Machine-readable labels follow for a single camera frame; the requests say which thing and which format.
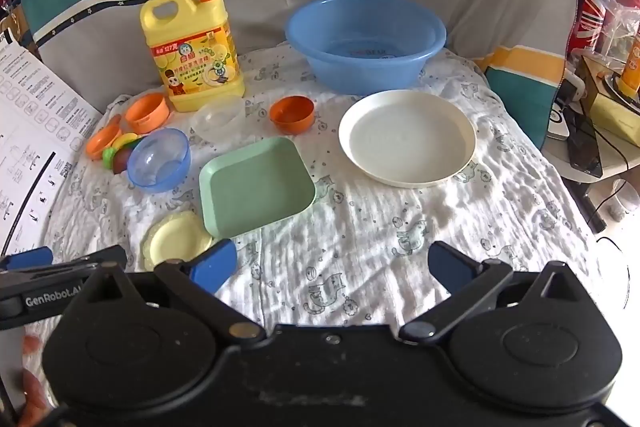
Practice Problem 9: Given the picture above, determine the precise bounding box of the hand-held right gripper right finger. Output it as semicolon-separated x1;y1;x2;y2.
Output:
399;241;596;345

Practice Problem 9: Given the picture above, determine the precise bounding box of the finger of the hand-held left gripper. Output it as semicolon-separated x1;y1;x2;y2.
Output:
0;246;54;271
0;245;128;288

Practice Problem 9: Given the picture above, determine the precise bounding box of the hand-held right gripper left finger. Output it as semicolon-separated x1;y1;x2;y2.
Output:
74;238;267;349

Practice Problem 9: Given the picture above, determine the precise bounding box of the small yellow scalloped plate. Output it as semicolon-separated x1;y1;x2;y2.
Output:
142;210;216;272

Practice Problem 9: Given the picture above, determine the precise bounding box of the green square plate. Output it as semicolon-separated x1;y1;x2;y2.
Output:
198;137;317;240

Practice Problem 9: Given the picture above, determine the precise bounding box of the blue transparent bowl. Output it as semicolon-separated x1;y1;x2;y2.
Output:
126;128;192;194

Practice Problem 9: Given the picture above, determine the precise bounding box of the white round plate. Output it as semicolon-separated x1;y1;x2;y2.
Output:
338;89;477;188

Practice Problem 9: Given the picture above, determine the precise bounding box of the person's left hand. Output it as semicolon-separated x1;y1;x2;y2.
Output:
16;333;57;427

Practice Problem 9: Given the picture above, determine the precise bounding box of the white printed blanket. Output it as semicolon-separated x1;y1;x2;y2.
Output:
37;41;608;345

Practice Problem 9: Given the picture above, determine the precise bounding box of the orange toy pan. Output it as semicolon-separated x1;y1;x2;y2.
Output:
85;116;124;160

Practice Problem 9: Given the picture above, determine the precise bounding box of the yellow toy banana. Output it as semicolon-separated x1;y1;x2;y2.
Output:
111;133;141;152

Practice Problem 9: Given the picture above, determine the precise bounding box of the white instruction sheet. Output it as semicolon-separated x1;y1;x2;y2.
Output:
0;26;104;259

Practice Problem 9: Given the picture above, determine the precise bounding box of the clear plastic bowl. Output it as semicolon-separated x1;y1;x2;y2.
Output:
189;99;243;142

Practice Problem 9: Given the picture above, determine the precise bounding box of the orange toy pot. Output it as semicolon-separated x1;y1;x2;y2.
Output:
123;92;171;135

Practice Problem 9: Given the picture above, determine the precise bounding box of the dark orange small bowl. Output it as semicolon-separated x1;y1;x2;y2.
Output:
269;95;316;136

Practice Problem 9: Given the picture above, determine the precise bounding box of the white round device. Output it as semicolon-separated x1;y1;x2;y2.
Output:
546;103;572;141

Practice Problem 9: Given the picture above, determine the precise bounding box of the black flat device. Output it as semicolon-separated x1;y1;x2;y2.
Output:
565;111;604;178

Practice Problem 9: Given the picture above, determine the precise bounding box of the white round side table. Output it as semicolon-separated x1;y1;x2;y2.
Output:
542;104;640;184

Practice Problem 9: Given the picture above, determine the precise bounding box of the yellow detergent pump bottle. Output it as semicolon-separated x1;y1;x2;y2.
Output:
139;0;247;114

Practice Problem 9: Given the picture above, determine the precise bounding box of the large blue plastic basin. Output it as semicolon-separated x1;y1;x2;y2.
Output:
284;0;447;96

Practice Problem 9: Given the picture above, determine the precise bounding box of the yellow cardboard box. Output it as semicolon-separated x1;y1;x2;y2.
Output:
582;56;640;134

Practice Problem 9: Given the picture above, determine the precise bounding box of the orange bottle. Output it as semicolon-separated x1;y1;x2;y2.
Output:
620;59;640;98

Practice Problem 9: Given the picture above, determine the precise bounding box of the black cable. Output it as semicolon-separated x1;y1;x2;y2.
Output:
582;146;640;235

